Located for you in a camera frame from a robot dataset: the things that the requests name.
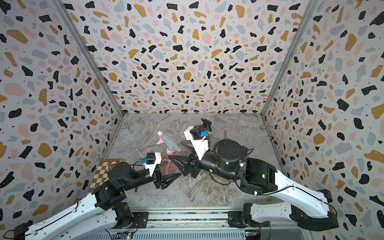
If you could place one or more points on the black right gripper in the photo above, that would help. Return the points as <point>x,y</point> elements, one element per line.
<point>192,164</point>

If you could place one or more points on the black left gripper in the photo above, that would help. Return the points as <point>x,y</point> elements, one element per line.
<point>160,181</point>

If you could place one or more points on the pink spray bottle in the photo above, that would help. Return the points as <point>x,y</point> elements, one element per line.
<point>167,168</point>

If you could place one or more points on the pink spray nozzle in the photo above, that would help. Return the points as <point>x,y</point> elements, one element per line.
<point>172,146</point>

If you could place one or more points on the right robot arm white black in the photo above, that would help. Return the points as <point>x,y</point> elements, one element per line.
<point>310,210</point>

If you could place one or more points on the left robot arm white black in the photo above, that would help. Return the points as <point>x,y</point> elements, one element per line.
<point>103,209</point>

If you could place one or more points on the wooden chessboard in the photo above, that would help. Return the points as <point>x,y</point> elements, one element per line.
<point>101,173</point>

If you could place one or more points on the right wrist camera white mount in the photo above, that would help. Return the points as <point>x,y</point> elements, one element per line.
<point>199,143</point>

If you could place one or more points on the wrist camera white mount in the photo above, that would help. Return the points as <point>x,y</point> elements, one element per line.
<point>199,143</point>
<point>151,160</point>

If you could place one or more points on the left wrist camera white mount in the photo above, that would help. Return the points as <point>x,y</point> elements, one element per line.
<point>151,160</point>

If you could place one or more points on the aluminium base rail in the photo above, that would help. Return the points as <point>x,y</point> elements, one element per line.
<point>207,223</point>

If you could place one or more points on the aluminium corner post left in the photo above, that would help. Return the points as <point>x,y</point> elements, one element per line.
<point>65,17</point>

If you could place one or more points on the aluminium corner post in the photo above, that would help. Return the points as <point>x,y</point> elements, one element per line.
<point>290,54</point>
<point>65,17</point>

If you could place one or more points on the aluminium corner post right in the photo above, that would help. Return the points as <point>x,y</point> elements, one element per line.
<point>290,54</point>

